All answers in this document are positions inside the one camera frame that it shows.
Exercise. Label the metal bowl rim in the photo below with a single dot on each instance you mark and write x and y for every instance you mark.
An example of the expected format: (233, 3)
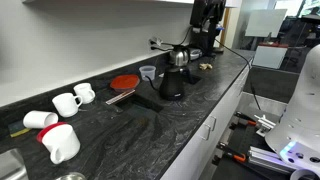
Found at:
(72, 176)

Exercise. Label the aluminium extrusion bar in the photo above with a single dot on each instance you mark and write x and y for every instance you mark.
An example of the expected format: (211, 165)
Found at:
(268, 160)

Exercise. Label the white mug lying down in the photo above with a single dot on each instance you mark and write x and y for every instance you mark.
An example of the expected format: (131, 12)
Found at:
(39, 119)

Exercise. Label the white mug red rim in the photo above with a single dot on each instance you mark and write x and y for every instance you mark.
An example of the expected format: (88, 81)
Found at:
(60, 140)

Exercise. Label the crumpled beige paper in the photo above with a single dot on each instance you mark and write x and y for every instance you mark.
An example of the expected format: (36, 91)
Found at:
(204, 66)

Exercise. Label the orange handled clamp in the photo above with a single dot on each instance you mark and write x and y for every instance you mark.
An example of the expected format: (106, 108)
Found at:
(231, 153)

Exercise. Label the white mug back right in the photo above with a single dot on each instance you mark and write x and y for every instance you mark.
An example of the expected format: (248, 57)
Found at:
(85, 91)

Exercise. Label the wall power outlet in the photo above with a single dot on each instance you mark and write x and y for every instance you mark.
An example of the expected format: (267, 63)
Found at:
(155, 42)

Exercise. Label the white cabinet drawer front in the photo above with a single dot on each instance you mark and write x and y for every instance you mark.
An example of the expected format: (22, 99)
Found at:
(192, 160)

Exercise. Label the black coffee machine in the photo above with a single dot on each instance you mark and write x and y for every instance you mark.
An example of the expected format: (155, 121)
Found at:
(205, 16)

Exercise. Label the pair of chopsticks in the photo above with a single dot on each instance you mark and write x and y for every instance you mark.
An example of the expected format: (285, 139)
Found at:
(120, 97)

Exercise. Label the white mug middle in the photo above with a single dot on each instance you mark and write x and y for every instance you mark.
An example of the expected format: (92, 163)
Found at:
(67, 104)

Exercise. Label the black gooseneck kettle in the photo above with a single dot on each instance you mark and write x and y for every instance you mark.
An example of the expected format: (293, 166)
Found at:
(172, 87)

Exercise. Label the stainless steel kettle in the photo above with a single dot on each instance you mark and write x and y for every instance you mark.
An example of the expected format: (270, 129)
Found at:
(179, 56)

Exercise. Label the stainless steel sink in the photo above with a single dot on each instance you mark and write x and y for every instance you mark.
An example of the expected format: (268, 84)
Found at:
(12, 166)

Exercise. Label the white box red top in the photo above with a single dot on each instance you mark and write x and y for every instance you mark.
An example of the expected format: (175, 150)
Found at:
(270, 56)

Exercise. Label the yellow green sponge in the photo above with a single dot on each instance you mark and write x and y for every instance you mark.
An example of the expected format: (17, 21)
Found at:
(17, 128)

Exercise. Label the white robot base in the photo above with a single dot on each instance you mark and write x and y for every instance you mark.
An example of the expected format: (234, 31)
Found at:
(296, 136)

